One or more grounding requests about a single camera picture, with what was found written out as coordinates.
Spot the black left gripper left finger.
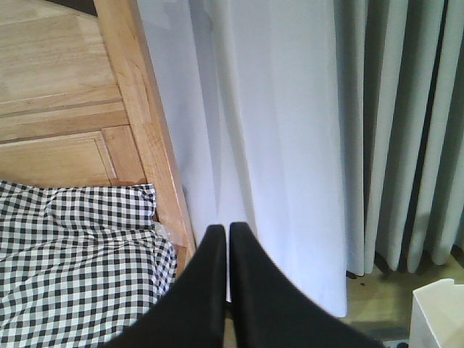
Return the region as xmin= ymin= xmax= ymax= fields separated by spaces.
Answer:
xmin=104 ymin=225 xmax=225 ymax=348

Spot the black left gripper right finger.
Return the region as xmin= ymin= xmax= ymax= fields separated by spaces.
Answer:
xmin=229 ymin=222 xmax=383 ymax=347

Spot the white plastic trash bin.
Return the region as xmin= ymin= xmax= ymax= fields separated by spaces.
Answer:
xmin=409 ymin=278 xmax=463 ymax=348

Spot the black white checkered bedding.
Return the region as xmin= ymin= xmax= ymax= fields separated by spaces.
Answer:
xmin=1 ymin=181 xmax=177 ymax=347

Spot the white sheer curtain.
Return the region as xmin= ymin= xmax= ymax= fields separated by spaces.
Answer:
xmin=138 ymin=1 xmax=347 ymax=317

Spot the grey pleated curtain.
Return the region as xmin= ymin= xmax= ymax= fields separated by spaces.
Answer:
xmin=333 ymin=1 xmax=463 ymax=276

